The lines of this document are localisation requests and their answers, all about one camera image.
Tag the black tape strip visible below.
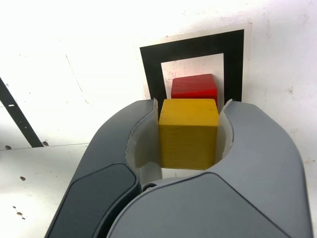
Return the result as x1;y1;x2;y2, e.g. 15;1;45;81
0;76;45;148

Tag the red cube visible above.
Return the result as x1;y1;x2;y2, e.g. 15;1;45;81
170;73;219;106

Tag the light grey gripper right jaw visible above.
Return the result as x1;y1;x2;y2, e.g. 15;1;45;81
106;98;311;238

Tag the black tape square outline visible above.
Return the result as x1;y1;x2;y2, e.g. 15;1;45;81
139;29;245;103

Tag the yellow cube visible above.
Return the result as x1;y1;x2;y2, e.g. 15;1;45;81
158;98;220;171

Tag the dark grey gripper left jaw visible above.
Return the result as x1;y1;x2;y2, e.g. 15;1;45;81
46;98;163;238

